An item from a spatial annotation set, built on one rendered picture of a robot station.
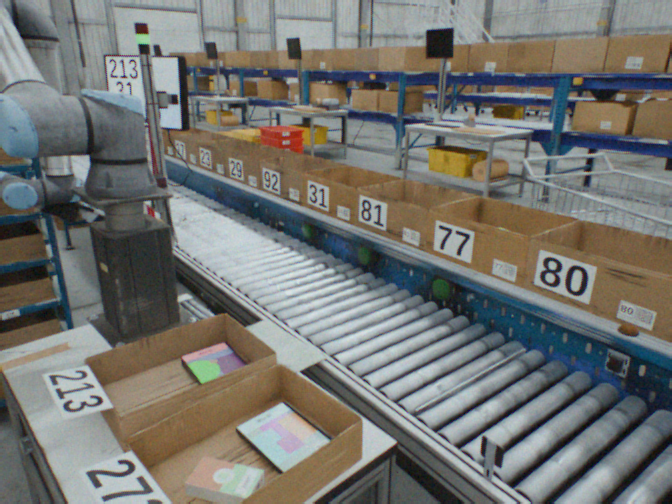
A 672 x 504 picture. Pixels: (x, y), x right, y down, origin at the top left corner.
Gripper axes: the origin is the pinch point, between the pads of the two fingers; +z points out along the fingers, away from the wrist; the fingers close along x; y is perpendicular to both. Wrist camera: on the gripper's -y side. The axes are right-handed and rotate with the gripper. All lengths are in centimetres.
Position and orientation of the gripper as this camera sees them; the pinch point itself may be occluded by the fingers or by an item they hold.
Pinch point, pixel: (100, 211)
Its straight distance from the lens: 227.2
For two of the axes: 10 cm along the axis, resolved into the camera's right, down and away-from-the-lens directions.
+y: -3.8, 9.2, 0.0
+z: 6.7, 2.7, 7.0
